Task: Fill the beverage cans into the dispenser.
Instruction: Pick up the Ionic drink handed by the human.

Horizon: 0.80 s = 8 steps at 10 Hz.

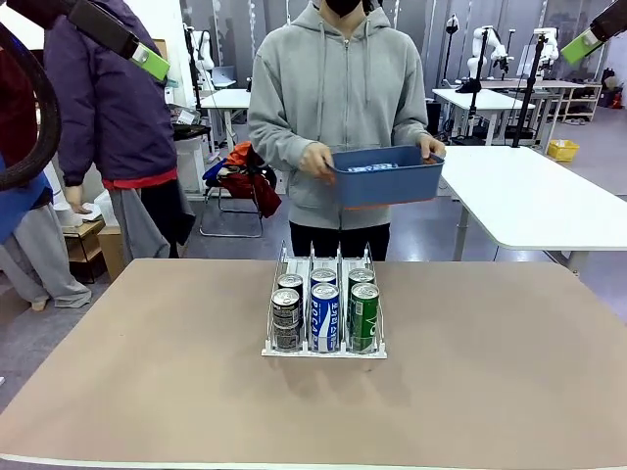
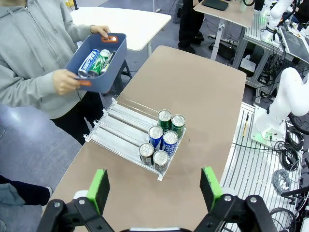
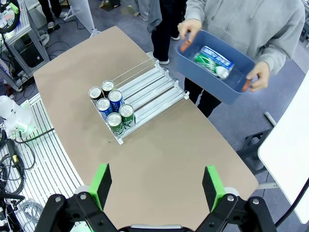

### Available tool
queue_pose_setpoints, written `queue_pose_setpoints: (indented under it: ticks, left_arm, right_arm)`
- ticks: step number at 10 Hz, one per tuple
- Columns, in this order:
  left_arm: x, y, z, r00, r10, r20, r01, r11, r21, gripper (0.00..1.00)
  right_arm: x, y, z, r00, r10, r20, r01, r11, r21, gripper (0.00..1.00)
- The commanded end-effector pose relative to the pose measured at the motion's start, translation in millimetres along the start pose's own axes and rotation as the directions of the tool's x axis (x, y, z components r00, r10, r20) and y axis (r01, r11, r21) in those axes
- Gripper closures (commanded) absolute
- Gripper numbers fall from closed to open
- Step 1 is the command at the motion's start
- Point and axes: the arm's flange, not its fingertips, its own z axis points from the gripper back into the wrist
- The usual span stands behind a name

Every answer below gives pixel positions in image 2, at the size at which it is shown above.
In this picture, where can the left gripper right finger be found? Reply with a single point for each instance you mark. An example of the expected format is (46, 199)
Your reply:
(211, 191)

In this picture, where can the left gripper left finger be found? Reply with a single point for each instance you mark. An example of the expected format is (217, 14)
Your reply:
(97, 191)

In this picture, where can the green beverage can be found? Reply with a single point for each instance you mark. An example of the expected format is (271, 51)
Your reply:
(178, 124)
(164, 118)
(97, 64)

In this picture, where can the black beverage can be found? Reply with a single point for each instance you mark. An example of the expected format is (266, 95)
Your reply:
(108, 63)
(160, 160)
(146, 152)

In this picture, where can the blue beverage can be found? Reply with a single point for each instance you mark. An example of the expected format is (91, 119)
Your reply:
(88, 61)
(155, 135)
(170, 142)

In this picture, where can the person's right forearm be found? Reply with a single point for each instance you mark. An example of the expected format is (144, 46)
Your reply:
(26, 89)

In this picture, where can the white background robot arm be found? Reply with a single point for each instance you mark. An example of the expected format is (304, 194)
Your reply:
(275, 14)

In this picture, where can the person's left forearm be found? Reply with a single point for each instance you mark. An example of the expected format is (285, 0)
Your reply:
(80, 32)

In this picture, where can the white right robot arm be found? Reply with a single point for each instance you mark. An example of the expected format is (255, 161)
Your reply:
(287, 96)

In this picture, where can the clear plastic can dispenser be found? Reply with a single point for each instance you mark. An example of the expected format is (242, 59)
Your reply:
(125, 135)

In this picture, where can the person's right hand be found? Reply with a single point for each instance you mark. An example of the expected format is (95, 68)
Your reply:
(65, 82)

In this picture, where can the person's left hand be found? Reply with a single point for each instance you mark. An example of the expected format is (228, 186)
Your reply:
(101, 30)

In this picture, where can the white slatted mounting platform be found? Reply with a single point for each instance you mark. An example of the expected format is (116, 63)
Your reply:
(251, 174)

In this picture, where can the yellow black pen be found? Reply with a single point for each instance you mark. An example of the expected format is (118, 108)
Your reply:
(245, 125)

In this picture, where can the person in black clothes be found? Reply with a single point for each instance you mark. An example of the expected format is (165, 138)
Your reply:
(189, 24)

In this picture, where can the large white table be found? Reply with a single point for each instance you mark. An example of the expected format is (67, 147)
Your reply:
(120, 24)

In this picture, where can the person in grey hoodie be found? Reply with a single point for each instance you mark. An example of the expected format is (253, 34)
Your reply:
(29, 36)

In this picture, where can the brown height-adjustable desk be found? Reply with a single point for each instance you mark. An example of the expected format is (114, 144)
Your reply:
(229, 17)

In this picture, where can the black mat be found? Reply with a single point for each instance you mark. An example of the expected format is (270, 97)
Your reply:
(214, 4)

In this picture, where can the black stool frame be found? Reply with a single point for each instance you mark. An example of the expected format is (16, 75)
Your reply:
(125, 72)

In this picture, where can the aluminium frame workbench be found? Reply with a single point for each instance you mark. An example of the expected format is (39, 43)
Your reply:
(256, 48)

